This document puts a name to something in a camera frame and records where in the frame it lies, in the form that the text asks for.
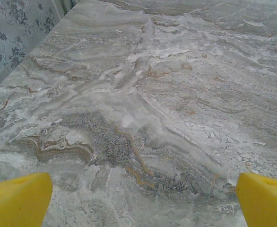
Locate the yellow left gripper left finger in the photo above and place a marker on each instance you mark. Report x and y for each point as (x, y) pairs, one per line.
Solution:
(18, 201)

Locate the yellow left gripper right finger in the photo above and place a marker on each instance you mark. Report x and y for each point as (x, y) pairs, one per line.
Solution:
(263, 201)

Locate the aluminium frame post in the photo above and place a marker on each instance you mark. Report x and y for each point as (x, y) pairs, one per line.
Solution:
(63, 7)

